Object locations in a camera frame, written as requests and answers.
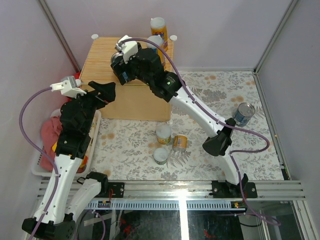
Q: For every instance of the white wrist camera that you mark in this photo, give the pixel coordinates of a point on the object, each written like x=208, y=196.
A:
x=127, y=47
x=69, y=87

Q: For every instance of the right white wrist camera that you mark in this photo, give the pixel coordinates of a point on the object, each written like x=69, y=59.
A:
x=127, y=47

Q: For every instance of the white plastic basket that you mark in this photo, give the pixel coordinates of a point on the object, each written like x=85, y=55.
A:
x=37, y=170

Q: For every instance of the wooden storage box counter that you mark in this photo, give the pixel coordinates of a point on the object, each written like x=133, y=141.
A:
x=134, y=100

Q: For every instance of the tall blue vegetable can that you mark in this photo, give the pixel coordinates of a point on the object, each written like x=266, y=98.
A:
x=157, y=47

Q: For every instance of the short green can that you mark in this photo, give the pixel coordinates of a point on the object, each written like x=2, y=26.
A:
x=160, y=155

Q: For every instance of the tall yellow lidded can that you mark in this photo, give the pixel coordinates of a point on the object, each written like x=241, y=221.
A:
x=158, y=27

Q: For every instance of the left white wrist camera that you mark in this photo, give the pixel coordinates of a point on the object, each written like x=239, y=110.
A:
x=69, y=87

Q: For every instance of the aluminium mounting rail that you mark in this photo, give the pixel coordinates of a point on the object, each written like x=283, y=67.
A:
x=175, y=195

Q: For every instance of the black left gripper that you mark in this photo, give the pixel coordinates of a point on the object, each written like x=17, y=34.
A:
x=107, y=94

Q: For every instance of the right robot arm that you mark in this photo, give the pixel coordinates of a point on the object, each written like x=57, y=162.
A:
x=219, y=130

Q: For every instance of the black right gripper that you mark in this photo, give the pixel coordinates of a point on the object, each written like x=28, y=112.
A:
x=119, y=67

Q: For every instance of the blue soup can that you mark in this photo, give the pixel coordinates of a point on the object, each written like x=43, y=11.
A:
x=117, y=59

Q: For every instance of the short yellow can standing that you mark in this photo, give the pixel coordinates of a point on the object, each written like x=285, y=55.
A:
x=163, y=134

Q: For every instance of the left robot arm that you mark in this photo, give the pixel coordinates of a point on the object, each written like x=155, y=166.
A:
x=55, y=218

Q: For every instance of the red cloth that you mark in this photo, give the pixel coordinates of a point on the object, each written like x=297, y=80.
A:
x=50, y=132

